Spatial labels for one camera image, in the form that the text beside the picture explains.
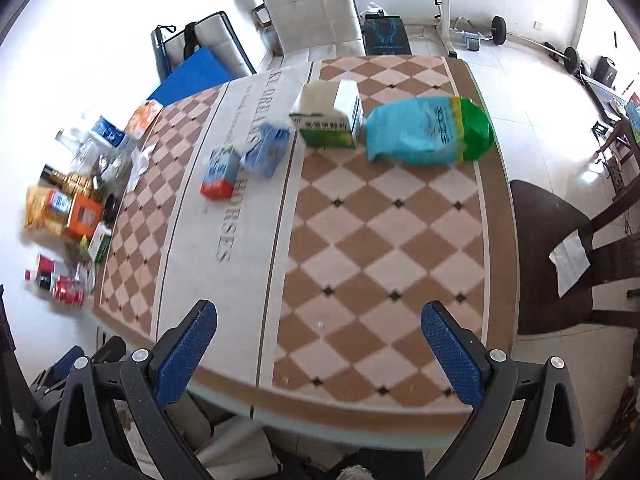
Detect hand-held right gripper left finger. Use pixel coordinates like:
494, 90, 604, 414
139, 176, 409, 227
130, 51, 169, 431
50, 300, 218, 480

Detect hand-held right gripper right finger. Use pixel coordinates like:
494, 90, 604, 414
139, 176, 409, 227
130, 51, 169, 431
421, 301, 586, 480

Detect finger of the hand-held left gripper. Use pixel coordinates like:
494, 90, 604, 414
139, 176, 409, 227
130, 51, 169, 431
52, 345, 87, 377
89, 336, 127, 365

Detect red soda cans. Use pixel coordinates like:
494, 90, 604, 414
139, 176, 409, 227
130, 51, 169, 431
25, 254, 87, 306

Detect grey seat under table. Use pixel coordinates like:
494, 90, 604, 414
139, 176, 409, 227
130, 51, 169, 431
165, 395, 281, 480

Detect green drink carton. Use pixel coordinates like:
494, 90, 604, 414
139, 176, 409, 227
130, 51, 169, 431
82, 225, 113, 266

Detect dark fleece clothing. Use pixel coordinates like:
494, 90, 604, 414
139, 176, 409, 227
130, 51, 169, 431
300, 450, 426, 480

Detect orange box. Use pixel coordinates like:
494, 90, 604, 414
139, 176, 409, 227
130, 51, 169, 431
62, 195, 103, 241

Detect checkered table mat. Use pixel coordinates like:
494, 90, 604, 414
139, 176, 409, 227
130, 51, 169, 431
92, 55, 518, 428

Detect white paper sheet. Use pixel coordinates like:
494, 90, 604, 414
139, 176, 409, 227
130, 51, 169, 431
549, 232, 591, 298

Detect yellow snack bag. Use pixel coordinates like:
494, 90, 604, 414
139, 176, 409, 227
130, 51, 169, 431
24, 186, 66, 235

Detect dark wooden chair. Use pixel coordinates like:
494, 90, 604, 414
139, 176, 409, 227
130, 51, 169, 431
510, 125, 640, 336

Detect amber liquor bottle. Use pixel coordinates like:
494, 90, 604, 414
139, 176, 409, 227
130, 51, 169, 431
40, 164, 101, 196

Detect small red blue carton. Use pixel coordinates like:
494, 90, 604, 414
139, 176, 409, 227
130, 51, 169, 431
200, 145, 242, 200

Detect crumpled white tissue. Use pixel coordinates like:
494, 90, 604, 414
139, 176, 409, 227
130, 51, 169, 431
125, 144, 157, 193

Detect clear glass bottle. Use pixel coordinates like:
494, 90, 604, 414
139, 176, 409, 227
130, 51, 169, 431
55, 127, 97, 162

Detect blue label plastic bottle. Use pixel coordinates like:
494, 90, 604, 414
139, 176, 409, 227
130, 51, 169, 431
90, 115, 131, 153

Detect blue plastic packet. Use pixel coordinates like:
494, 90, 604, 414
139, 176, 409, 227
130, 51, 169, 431
240, 121, 292, 178

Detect blue green plastic bag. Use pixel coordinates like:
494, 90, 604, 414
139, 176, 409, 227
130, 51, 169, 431
365, 96, 495, 166

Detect orange tissue packet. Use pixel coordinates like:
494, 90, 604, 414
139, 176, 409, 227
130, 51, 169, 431
125, 100, 165, 136

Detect green white open box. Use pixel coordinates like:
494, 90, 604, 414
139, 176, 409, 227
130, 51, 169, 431
289, 79, 365, 149

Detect blue board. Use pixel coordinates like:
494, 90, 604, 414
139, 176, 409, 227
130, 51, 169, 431
145, 46, 233, 106

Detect grey side desk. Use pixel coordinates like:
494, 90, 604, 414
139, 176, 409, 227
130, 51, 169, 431
580, 72, 640, 196

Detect small floor barbell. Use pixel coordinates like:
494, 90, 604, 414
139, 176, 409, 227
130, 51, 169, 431
490, 16, 591, 73

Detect black speaker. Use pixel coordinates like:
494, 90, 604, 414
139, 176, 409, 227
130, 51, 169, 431
595, 56, 618, 88

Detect black blue floor mat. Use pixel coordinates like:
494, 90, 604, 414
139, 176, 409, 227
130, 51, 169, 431
362, 14, 413, 56

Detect white weight rack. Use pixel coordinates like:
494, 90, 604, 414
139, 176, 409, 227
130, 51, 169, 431
434, 0, 458, 58

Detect beige padded chair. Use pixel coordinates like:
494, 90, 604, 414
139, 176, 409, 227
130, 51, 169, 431
260, 0, 366, 61

